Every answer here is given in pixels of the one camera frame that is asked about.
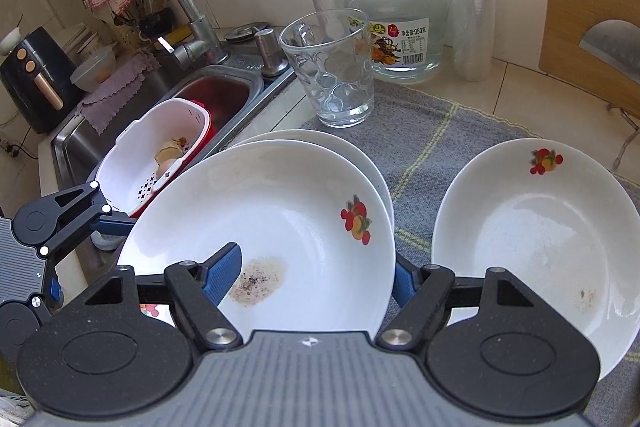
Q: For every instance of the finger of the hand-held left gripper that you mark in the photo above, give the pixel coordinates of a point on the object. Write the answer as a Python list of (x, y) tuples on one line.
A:
[(112, 227), (56, 292)]

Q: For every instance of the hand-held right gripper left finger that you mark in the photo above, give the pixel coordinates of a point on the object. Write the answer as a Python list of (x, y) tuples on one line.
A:
[(222, 271)]

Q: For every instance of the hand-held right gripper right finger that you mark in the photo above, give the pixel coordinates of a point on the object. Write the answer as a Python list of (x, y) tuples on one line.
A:
[(403, 283)]

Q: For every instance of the white fruit print plate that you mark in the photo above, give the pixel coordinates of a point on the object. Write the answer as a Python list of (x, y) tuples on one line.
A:
[(320, 136), (530, 227), (280, 217)]

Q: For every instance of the eggshell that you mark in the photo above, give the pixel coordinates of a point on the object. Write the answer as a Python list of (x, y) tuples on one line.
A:
[(165, 168)]

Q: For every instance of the stainless steel sink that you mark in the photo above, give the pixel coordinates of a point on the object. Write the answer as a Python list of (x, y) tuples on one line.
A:
[(85, 142)]

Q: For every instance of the white colander basket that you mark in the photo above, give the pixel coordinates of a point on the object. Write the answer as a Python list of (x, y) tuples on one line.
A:
[(150, 127)]

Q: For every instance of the purple cloth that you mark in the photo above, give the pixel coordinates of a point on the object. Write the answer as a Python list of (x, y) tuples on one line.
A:
[(120, 87)]

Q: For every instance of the black air fryer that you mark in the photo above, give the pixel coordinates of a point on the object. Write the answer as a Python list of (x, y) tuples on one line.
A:
[(30, 92)]

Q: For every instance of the translucent plastic container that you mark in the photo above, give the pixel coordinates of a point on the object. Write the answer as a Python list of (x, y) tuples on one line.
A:
[(92, 69)]

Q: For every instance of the grey checked mat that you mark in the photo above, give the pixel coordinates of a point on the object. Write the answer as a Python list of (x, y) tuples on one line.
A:
[(425, 122)]

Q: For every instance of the white stacked dishes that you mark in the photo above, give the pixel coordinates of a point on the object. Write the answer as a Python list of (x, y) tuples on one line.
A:
[(80, 38)]

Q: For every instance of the yellow sponge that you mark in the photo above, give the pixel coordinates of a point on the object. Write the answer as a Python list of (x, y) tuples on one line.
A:
[(176, 38)]

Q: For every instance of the small white cup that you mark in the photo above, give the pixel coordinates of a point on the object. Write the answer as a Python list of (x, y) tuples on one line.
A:
[(10, 39)]

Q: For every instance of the dark utensil holder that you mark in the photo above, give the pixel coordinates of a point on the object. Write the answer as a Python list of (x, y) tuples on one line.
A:
[(150, 9)]

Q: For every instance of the clear drinking glass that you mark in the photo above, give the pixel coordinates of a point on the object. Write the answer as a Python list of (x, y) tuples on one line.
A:
[(325, 72)]

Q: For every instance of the metal sink soap dispenser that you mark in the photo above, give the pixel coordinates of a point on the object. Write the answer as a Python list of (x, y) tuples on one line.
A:
[(270, 52)]

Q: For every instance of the round metal drain cover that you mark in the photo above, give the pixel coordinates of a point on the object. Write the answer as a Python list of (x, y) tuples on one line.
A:
[(246, 31)]

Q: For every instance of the glass jar with black lid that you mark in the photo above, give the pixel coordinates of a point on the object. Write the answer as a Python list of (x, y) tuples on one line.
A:
[(400, 7)]

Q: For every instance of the bamboo cutting board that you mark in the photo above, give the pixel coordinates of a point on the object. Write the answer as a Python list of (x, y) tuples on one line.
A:
[(570, 37)]

